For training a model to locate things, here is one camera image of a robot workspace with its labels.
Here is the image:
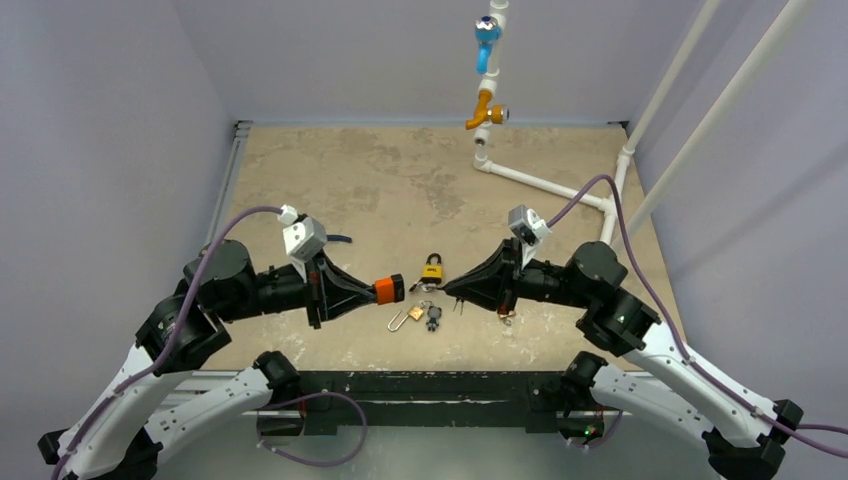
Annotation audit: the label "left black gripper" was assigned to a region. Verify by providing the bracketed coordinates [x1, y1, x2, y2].
[220, 244, 378, 326]

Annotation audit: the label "orange black padlock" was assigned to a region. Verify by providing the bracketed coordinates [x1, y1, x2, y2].
[373, 274, 406, 305]

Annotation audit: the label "yellow black padlock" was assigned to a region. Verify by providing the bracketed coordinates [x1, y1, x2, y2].
[409, 253, 444, 292]

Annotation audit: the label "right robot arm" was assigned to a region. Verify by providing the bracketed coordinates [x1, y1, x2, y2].
[443, 239, 803, 479]

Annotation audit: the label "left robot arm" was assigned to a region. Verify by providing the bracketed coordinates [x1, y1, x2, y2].
[38, 240, 404, 479]

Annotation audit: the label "black key bunch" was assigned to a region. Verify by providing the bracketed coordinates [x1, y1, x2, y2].
[422, 301, 442, 332]

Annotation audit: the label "brass padlock open shackle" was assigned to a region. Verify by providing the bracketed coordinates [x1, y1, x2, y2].
[497, 308, 516, 327]

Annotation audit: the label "brass padlock long shackle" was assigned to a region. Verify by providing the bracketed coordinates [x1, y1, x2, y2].
[387, 304, 426, 333]

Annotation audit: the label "black base bar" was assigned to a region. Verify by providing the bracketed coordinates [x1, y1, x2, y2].
[251, 349, 631, 440]

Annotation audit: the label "orange tap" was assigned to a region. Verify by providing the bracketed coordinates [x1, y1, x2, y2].
[465, 89, 510, 130]

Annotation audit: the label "blue tap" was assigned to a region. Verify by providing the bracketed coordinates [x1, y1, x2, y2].
[474, 15, 501, 74]

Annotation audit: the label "white diagonal pole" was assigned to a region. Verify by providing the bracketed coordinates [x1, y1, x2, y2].
[610, 0, 813, 250]

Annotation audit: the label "blue handled pliers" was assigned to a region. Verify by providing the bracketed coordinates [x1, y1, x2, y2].
[327, 234, 353, 244]

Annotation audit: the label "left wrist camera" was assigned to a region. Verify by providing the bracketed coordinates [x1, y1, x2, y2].
[277, 205, 328, 282]

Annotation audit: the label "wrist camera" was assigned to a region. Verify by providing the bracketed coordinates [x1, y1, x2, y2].
[507, 204, 551, 268]
[277, 205, 328, 282]

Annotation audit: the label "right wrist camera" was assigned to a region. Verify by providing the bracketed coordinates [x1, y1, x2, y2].
[507, 204, 551, 268]

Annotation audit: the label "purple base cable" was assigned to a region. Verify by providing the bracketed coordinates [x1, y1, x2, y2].
[255, 388, 369, 468]

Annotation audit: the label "aluminium frame rail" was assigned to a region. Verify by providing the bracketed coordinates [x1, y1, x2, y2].
[196, 120, 253, 260]

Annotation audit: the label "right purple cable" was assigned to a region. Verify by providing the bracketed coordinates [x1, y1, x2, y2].
[547, 174, 848, 441]

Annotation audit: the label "white pvc pipe frame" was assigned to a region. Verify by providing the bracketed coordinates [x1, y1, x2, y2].
[468, 0, 635, 244]

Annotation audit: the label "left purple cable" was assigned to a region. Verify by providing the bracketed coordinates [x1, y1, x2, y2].
[49, 205, 286, 480]

